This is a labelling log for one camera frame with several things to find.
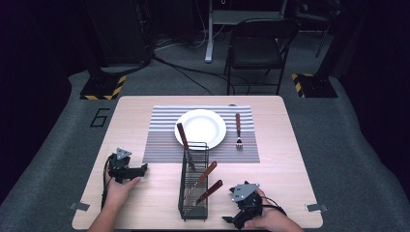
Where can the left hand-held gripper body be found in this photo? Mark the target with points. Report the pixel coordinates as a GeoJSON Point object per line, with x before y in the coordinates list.
{"type": "Point", "coordinates": [120, 166]}

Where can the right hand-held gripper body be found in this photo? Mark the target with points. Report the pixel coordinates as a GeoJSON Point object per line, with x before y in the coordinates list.
{"type": "Point", "coordinates": [247, 201]}

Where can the person's left hand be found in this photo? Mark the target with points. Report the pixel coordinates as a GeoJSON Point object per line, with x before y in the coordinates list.
{"type": "Point", "coordinates": [120, 191]}

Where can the person's right hand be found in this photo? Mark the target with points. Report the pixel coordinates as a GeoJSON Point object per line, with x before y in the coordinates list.
{"type": "Point", "coordinates": [272, 217]}

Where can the grey striped placemat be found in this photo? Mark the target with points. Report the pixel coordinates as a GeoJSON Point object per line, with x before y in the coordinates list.
{"type": "Point", "coordinates": [161, 148]}

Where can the grey tape strip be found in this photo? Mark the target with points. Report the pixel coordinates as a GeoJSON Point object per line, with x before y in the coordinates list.
{"type": "Point", "coordinates": [79, 206]}
{"type": "Point", "coordinates": [316, 208]}

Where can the white round plate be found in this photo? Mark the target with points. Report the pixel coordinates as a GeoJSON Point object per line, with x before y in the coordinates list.
{"type": "Point", "coordinates": [203, 127]}

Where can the black hazard-striped stand base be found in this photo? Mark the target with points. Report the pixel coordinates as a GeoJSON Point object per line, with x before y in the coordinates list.
{"type": "Point", "coordinates": [101, 87]}
{"type": "Point", "coordinates": [317, 85]}

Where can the black equipment cabinet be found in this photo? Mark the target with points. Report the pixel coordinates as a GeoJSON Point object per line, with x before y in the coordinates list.
{"type": "Point", "coordinates": [122, 29]}

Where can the black folding chair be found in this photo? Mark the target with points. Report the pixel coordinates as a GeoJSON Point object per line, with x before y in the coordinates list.
{"type": "Point", "coordinates": [254, 51]}

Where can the black stand pole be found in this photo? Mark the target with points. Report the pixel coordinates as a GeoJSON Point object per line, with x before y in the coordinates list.
{"type": "Point", "coordinates": [335, 42]}

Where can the white desk frame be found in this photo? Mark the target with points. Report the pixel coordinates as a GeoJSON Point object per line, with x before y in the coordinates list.
{"type": "Point", "coordinates": [210, 35]}

